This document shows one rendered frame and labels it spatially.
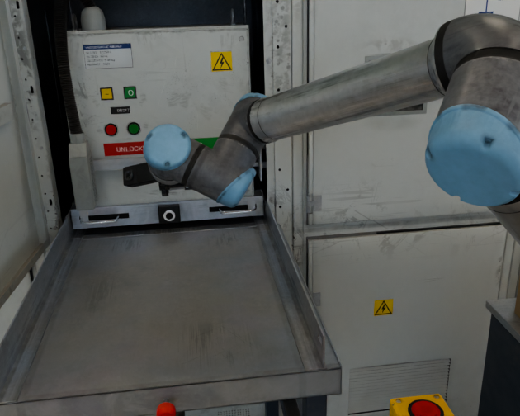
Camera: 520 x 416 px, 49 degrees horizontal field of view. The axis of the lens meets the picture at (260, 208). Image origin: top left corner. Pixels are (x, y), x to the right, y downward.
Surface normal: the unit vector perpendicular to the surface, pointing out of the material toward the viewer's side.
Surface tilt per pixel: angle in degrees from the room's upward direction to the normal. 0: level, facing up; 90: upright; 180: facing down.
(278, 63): 90
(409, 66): 75
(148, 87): 90
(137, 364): 0
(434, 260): 90
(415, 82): 105
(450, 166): 123
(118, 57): 90
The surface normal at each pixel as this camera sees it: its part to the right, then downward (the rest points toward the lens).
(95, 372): -0.03, -0.94
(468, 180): -0.49, 0.76
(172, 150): 0.04, -0.20
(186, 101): 0.13, 0.35
